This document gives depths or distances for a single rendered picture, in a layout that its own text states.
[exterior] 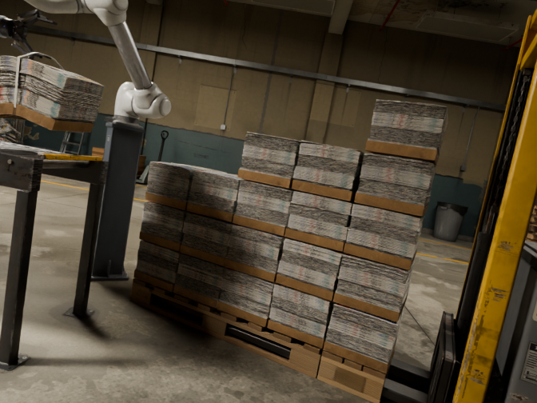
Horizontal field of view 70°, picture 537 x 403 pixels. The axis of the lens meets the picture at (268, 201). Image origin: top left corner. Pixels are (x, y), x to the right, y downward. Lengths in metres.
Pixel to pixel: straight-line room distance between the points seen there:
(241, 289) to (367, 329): 0.63
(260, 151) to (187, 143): 7.18
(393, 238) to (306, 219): 0.39
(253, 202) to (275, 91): 7.03
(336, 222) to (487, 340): 0.72
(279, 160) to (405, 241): 0.68
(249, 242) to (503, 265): 1.07
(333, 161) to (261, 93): 7.16
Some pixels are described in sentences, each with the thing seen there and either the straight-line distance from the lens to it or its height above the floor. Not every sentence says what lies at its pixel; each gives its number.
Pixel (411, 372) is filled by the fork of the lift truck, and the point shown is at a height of 0.07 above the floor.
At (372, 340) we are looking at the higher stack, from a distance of 1.84.
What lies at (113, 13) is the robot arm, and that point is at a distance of 2.32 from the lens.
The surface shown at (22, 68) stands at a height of 1.13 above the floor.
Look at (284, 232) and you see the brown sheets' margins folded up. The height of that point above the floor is 0.63.
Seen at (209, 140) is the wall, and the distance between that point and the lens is 8.92.
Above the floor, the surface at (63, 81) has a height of 1.10.
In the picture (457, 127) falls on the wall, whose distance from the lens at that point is 9.37.
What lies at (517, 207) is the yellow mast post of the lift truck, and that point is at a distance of 1.53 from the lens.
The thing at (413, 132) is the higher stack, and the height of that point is 1.17.
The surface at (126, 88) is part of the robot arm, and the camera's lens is 2.66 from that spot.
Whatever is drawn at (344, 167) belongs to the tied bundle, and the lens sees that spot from 1.76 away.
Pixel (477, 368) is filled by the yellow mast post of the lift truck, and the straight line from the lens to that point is 1.63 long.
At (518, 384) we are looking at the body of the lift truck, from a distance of 1.70.
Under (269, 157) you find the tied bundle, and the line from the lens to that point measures 1.88.
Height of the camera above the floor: 0.95
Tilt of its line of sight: 6 degrees down
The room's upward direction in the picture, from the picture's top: 10 degrees clockwise
